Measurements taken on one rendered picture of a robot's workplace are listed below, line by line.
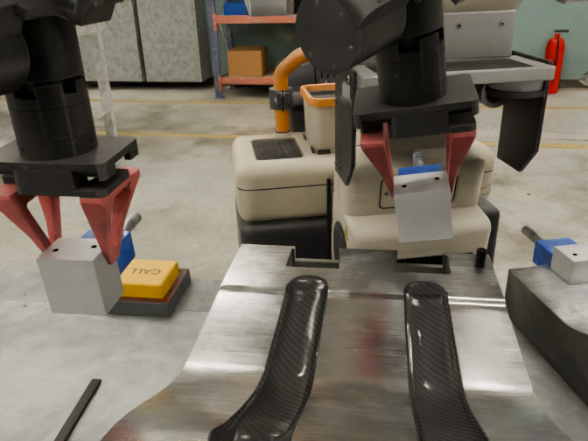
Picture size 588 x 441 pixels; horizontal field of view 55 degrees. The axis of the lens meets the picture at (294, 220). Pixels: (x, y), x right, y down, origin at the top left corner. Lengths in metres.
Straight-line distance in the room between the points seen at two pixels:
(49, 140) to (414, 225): 0.32
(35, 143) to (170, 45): 5.55
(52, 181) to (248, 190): 0.70
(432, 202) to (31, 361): 0.43
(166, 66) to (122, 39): 0.52
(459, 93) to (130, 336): 0.42
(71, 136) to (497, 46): 0.59
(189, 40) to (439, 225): 5.44
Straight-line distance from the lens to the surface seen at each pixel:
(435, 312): 0.52
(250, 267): 0.56
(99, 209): 0.44
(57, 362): 0.64
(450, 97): 0.49
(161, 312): 0.67
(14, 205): 0.48
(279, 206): 1.12
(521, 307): 0.65
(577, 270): 0.65
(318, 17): 0.41
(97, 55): 4.24
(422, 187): 0.52
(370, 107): 0.49
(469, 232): 0.90
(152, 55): 6.07
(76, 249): 0.49
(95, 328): 0.68
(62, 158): 0.45
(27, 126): 0.45
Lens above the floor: 1.17
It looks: 25 degrees down
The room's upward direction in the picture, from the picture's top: 2 degrees counter-clockwise
